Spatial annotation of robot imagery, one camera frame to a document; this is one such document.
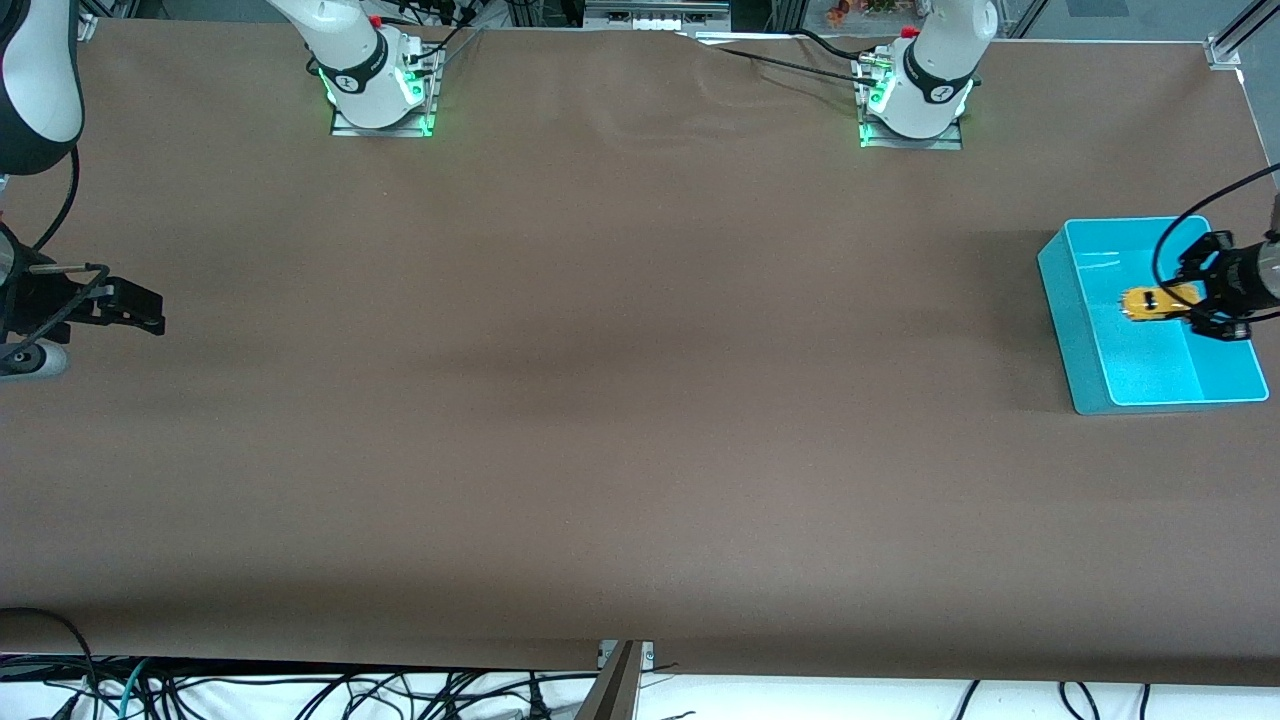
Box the yellow beetle toy car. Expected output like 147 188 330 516
1117 284 1204 324

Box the teal plastic bin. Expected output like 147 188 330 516
1037 215 1271 416

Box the white power strip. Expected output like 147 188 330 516
583 2 733 33

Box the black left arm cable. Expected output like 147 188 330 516
1152 163 1280 291

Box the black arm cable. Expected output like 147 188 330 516
1152 163 1280 291
0 145 113 346

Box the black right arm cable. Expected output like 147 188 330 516
0 145 113 346

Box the aluminium corner frame profile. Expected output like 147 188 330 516
1205 0 1280 69

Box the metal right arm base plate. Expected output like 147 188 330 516
329 44 444 139

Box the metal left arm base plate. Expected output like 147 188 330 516
857 50 966 152

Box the black looped floor cable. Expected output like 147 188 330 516
0 607 101 720

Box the green floor cable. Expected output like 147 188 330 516
117 660 153 720

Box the black cable across table edge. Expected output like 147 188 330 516
678 28 886 86

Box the metal table edge bracket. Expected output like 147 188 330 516
598 640 656 673

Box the grey slanted post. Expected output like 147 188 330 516
574 641 644 720

